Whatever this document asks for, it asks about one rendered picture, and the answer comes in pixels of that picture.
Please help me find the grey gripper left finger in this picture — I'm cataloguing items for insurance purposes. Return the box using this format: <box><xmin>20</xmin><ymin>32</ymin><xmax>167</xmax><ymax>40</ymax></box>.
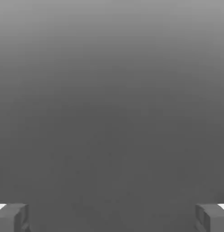
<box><xmin>0</xmin><ymin>203</ymin><xmax>31</xmax><ymax>232</ymax></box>

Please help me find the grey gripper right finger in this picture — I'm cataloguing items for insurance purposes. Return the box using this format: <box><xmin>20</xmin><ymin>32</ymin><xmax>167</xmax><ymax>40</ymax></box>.
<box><xmin>194</xmin><ymin>203</ymin><xmax>224</xmax><ymax>232</ymax></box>

